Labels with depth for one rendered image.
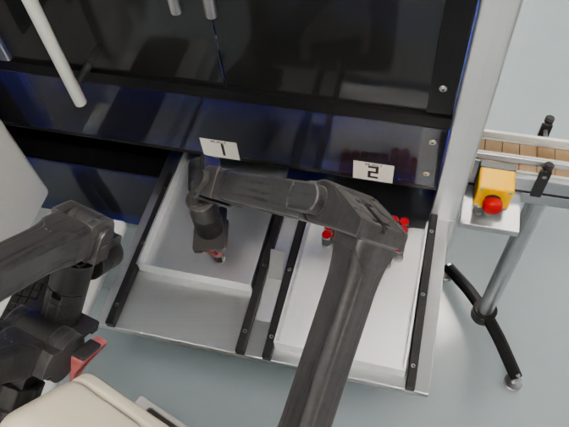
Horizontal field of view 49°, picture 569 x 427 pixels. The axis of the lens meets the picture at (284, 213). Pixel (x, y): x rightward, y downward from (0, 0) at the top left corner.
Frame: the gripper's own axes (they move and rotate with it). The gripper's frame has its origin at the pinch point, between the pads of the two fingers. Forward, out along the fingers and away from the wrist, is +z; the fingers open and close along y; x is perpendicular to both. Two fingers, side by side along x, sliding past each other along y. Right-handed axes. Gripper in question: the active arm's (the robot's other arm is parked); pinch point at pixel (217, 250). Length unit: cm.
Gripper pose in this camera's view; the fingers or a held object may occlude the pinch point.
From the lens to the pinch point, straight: 134.5
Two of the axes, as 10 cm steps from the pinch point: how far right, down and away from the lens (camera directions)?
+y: 0.0, -8.4, 5.5
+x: -10.0, 0.4, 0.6
